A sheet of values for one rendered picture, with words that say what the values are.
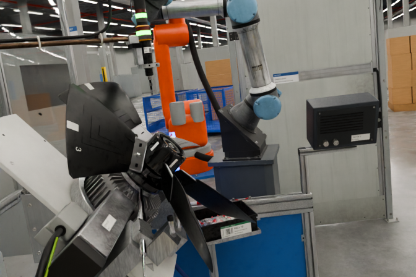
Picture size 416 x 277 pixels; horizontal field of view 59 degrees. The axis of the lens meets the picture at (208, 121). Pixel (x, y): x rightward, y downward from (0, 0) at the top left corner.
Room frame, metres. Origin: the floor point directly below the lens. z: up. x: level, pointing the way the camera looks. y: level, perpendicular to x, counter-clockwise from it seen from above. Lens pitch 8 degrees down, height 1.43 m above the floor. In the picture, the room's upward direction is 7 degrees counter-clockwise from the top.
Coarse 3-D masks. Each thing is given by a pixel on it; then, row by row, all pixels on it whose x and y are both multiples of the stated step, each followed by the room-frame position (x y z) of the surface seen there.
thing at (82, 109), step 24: (72, 96) 0.82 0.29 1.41; (72, 120) 0.79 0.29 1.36; (96, 120) 0.85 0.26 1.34; (120, 120) 0.93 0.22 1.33; (72, 144) 0.76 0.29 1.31; (96, 144) 0.83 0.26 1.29; (120, 144) 0.90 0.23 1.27; (72, 168) 0.74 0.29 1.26; (96, 168) 0.81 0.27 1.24; (120, 168) 0.90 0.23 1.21
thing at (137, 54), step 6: (132, 36) 1.11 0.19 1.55; (126, 42) 1.12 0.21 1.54; (132, 42) 1.11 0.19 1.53; (138, 42) 1.12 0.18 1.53; (132, 48) 1.11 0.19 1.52; (138, 48) 1.12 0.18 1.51; (138, 54) 1.11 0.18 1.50; (138, 60) 1.11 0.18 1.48; (138, 66) 1.12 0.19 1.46; (144, 66) 1.11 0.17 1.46; (150, 66) 1.11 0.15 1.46; (156, 66) 1.12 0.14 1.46
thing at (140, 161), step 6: (138, 138) 0.98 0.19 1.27; (138, 144) 0.98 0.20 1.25; (144, 144) 1.00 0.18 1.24; (138, 150) 0.98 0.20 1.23; (144, 150) 1.00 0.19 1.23; (132, 156) 0.96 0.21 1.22; (144, 156) 1.00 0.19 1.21; (132, 162) 0.95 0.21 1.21; (138, 162) 0.97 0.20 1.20; (132, 168) 0.95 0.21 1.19; (138, 168) 0.97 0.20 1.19
